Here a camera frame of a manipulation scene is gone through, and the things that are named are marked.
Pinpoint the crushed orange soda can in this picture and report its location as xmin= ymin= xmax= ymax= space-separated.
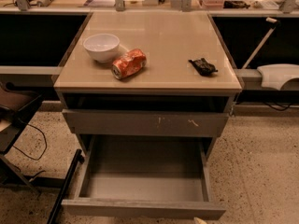
xmin=111 ymin=49 xmax=147 ymax=80

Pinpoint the black crumpled bag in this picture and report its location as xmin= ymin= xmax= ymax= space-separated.
xmin=189 ymin=58 xmax=217 ymax=77

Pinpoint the grey drawer cabinet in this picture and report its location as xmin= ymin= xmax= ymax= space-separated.
xmin=54 ymin=10 xmax=241 ymax=153

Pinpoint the grey drawer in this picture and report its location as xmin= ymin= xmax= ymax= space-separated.
xmin=63 ymin=135 xmax=225 ymax=220
xmin=63 ymin=109 xmax=228 ymax=137

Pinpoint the white stick with handle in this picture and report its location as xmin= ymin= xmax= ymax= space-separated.
xmin=242 ymin=17 xmax=280 ymax=69

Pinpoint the white bowl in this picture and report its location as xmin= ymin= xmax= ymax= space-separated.
xmin=83 ymin=34 xmax=120 ymax=63

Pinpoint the black chair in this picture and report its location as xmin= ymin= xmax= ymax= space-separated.
xmin=0 ymin=84 xmax=43 ymax=194

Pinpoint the black floor bar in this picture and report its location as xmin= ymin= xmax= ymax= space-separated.
xmin=47 ymin=149 xmax=84 ymax=224

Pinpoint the grey top drawer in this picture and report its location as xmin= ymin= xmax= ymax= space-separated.
xmin=63 ymin=109 xmax=228 ymax=137

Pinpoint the black floor cable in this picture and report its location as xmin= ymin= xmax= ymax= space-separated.
xmin=12 ymin=121 xmax=49 ymax=161

